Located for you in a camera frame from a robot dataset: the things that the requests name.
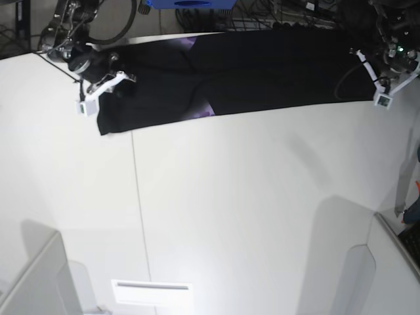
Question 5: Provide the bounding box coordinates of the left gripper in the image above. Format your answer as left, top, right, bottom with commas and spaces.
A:
373, 39, 419, 74

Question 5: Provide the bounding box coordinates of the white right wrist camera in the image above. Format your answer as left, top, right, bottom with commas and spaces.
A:
75, 71, 137, 117

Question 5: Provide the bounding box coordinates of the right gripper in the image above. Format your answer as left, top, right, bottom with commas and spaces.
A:
68, 49, 120, 84

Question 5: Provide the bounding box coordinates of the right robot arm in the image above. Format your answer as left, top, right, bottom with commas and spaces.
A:
38, 1, 137, 84

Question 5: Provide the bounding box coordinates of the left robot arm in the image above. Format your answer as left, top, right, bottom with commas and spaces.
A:
337, 1, 419, 74

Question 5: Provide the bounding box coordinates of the blue box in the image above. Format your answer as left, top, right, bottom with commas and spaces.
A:
146, 0, 236, 10

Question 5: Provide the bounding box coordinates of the black T-shirt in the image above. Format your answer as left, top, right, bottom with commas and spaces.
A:
96, 28, 376, 136

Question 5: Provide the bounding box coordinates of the black keyboard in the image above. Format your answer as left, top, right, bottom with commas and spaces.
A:
398, 225, 420, 266

